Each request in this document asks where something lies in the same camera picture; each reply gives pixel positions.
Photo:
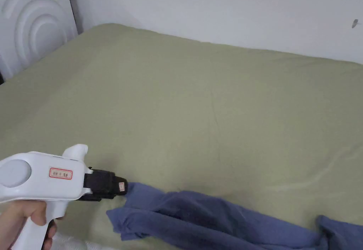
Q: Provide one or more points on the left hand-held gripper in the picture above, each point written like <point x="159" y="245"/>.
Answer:
<point x="39" y="182"/>

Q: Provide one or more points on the person's left hand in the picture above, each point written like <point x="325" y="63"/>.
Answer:
<point x="17" y="218"/>

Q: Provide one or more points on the white textured cloth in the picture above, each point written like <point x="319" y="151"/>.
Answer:
<point x="73" y="243"/>

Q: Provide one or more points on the bed with pale green sheet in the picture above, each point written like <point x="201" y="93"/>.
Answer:
<point x="181" y="105"/>

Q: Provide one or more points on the white washing machine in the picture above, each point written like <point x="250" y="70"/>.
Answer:
<point x="34" y="26"/>

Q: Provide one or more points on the dark blue shirt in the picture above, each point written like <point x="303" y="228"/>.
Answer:
<point x="192" y="216"/>

